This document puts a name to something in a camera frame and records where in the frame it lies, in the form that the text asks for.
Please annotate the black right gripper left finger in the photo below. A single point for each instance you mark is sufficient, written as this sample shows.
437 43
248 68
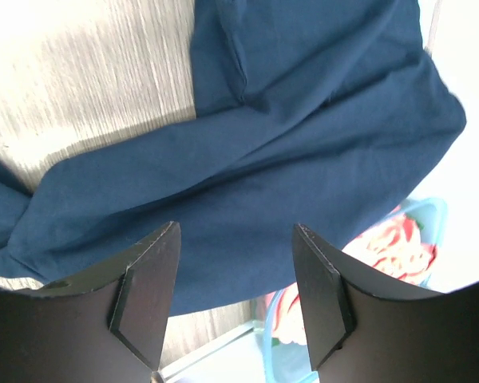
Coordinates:
104 324

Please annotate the pink crumpled t shirt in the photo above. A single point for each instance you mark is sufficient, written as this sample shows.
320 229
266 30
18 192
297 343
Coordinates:
393 247

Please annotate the teal plastic bin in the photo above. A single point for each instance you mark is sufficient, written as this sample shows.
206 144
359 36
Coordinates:
289 362

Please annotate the navy blue t shirt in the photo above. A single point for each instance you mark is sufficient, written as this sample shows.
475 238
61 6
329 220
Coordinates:
328 113

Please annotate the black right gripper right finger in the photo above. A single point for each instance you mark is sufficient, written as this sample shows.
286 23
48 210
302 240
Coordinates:
365 326

